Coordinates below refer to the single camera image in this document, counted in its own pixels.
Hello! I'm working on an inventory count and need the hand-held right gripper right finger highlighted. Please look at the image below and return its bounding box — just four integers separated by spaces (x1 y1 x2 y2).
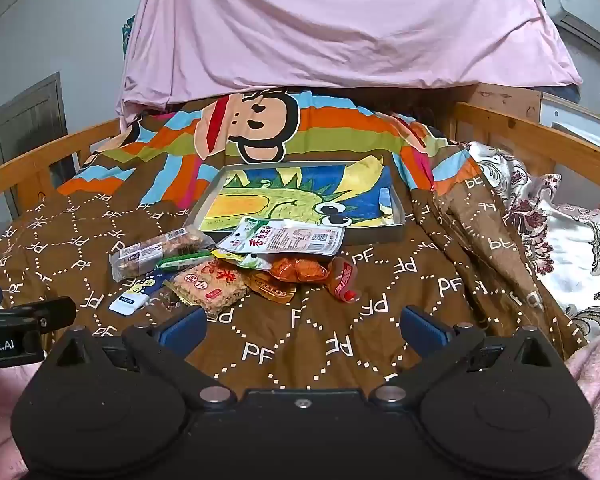
367 305 563 408

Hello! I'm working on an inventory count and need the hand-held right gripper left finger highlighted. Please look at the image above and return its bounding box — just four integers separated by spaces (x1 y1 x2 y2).
45 305 238 408

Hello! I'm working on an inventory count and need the rice cracker packet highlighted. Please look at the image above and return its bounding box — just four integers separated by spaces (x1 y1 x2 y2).
172 260 254 317

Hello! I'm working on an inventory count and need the blue and white snack packet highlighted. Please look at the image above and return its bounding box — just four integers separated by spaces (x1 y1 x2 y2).
107 276 174 317

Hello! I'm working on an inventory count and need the green stick snack packet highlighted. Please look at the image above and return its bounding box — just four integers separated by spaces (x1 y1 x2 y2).
159 250 216 274

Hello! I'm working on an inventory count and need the clear nut bar packet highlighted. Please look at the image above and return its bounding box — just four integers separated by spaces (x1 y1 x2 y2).
109 227 204 282

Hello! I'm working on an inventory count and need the brown snack packet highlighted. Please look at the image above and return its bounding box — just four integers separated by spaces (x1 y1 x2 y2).
244 270 297 304

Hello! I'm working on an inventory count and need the yellow snack packet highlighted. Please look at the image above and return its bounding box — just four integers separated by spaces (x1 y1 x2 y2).
211 249 274 274

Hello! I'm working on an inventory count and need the orange snack packet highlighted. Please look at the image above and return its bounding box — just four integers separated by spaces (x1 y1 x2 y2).
270 255 332 287

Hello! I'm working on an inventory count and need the white and green snack packet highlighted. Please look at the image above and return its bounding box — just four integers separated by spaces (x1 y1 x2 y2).
216 217 345 257

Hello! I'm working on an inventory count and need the metal tray with dinosaur print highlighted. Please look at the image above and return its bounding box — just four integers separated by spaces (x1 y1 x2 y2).
184 160 407 247

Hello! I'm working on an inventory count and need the brown monkey printed blanket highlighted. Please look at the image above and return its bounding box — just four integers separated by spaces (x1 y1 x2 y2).
0 87 588 397

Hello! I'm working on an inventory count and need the floral satin quilt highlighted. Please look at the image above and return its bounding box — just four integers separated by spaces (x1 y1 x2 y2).
467 141 600 345

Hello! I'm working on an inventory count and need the pink fluffy blanket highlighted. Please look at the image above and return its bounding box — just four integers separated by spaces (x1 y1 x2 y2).
0 327 600 480

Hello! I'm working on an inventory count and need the wooden cabinet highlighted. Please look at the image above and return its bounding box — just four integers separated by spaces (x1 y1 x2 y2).
459 82 543 124

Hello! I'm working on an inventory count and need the white cabinet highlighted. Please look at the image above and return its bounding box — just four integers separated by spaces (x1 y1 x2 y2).
539 92 600 137

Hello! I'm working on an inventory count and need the colourful patterned cloth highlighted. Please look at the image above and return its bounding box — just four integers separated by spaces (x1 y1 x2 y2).
122 14 137 58

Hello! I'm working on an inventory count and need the pink bed sheet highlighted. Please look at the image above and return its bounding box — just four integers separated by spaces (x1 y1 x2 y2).
117 0 583 127

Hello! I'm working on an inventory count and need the wooden bed rail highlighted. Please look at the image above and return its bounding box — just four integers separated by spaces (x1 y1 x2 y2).
0 117 124 251
452 101 600 207

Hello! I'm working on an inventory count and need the grey wall panel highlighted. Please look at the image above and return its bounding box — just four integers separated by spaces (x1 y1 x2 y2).
0 72 77 217

